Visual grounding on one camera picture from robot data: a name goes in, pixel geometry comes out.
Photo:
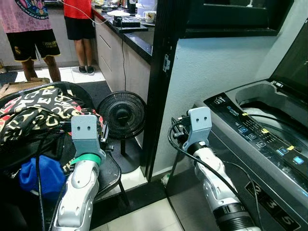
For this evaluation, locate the black letter-print garment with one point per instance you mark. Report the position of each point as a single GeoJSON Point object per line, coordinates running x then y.
{"type": "Point", "coordinates": [43, 108]}

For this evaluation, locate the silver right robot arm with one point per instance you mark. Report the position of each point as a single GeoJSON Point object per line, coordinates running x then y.
{"type": "Point", "coordinates": [214, 178]}

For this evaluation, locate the grey top-load washing machine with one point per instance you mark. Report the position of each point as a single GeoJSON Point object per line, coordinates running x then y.
{"type": "Point", "coordinates": [269, 163]}

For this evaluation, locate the dark washing machine lid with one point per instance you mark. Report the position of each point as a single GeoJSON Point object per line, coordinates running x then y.
{"type": "Point", "coordinates": [296, 67]}

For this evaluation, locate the black standing fan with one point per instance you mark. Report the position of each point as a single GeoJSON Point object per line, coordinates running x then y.
{"type": "Point", "coordinates": [122, 115]}

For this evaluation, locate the black laundry basket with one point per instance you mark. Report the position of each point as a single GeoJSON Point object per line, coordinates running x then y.
{"type": "Point", "coordinates": [108, 173]}

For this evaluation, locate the blue cloth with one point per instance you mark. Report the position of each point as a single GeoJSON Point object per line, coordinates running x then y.
{"type": "Point", "coordinates": [43, 175]}

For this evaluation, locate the black-topped kitchen counter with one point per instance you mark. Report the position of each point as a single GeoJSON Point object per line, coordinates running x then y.
{"type": "Point", "coordinates": [115, 57]}

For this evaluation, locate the brown cardboard box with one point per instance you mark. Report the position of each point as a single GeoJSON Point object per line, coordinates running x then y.
{"type": "Point", "coordinates": [19, 85]}

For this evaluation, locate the person in red shirt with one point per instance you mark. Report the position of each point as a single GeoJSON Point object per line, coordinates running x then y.
{"type": "Point", "coordinates": [79, 24]}

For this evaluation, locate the black countertop tray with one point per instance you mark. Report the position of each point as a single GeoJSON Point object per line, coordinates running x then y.
{"type": "Point", "coordinates": [127, 21]}

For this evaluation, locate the white plate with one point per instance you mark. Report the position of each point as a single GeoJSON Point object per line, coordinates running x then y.
{"type": "Point", "coordinates": [118, 13]}

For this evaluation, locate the white container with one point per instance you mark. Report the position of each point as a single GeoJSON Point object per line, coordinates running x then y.
{"type": "Point", "coordinates": [147, 6]}

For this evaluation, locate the person in pink shirt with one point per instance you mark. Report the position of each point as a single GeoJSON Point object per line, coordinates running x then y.
{"type": "Point", "coordinates": [26, 29]}

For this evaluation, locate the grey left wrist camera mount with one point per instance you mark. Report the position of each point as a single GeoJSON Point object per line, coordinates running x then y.
{"type": "Point", "coordinates": [86, 134]}

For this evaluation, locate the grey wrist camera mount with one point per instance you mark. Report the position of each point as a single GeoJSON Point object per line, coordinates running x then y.
{"type": "Point", "coordinates": [86, 134]}
{"type": "Point", "coordinates": [199, 122]}

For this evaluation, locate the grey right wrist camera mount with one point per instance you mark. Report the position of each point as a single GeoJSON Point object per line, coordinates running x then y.
{"type": "Point", "coordinates": [199, 122]}

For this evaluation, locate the black door frame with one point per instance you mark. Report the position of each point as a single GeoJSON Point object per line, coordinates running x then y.
{"type": "Point", "coordinates": [161, 72]}

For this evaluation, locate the black window frame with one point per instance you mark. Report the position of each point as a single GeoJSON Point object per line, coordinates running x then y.
{"type": "Point", "coordinates": [231, 17]}

